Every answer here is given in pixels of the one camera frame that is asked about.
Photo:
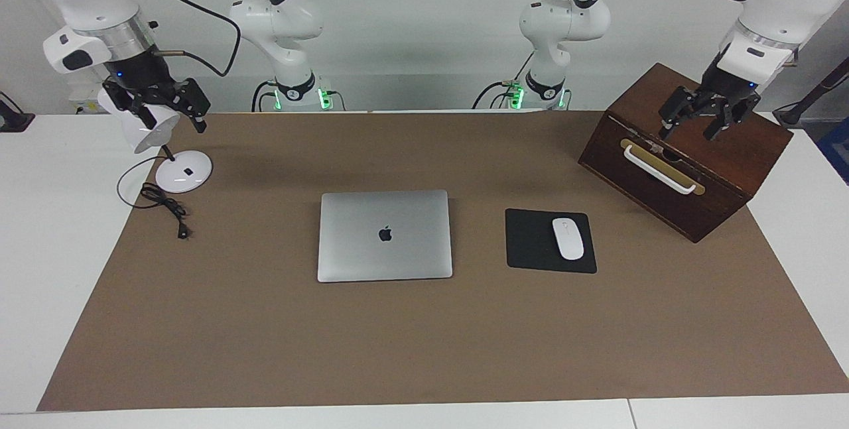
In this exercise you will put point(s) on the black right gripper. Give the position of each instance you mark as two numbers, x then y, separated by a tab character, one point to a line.
146	77

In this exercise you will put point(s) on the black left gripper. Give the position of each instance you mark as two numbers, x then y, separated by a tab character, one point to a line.
719	92

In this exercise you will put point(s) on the grey laptop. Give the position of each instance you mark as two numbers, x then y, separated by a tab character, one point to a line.
385	237

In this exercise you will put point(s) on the dark wooden box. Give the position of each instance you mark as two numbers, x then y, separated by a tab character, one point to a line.
716	150

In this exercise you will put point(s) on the white desk lamp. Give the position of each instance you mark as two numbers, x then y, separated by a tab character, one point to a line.
182	174

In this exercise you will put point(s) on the black tripod leg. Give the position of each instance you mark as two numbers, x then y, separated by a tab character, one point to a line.
806	104

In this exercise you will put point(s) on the blue object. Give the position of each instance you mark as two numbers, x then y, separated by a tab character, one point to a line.
837	150

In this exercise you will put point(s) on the black stand foot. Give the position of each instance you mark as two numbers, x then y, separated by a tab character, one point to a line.
13	121

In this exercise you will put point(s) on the white computer mouse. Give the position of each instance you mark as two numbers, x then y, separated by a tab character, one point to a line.
568	240

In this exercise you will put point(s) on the black mouse pad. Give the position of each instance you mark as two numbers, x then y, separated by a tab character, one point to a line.
530	243

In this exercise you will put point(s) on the brown table mat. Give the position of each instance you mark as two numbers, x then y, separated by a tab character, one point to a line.
424	343

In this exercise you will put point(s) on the white wall socket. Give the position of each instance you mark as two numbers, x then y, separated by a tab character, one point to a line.
83	103

